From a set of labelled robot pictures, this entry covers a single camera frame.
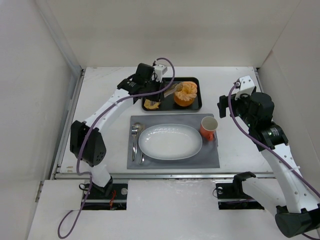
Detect metal serving tongs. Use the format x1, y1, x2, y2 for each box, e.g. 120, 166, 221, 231
150, 82, 182, 106

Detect large sugared orange bun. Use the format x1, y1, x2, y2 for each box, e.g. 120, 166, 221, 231
173, 81, 198, 107

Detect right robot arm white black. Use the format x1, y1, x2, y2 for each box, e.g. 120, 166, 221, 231
217, 92, 320, 238

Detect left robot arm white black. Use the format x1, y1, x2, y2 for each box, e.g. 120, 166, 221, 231
69, 63, 168, 197

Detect yellow bread slice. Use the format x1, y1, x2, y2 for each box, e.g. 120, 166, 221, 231
143, 99, 161, 110

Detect orange mug white inside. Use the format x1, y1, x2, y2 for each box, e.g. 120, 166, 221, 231
199, 116, 218, 141

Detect black rectangular tray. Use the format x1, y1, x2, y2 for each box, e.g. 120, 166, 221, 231
141, 76, 203, 112

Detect silver spoon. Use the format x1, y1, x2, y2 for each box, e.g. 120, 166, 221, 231
131, 122, 143, 161

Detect silver fork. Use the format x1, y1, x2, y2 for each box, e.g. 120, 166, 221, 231
131, 124, 146, 165

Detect grey cloth placemat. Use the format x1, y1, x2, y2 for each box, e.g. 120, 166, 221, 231
127, 114, 220, 170

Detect white oval plate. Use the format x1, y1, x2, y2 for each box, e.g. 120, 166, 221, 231
138, 123, 203, 161

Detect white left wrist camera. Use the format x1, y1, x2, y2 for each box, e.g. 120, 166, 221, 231
153, 64, 168, 83

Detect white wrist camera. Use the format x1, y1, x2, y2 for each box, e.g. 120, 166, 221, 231
236, 75, 256, 96
153, 64, 168, 83

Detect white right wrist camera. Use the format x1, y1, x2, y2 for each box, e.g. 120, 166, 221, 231
236, 75, 256, 96

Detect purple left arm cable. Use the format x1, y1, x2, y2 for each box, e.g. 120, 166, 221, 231
57, 56, 176, 238

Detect metal rail table front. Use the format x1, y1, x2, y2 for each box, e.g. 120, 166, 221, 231
51, 171, 277, 180

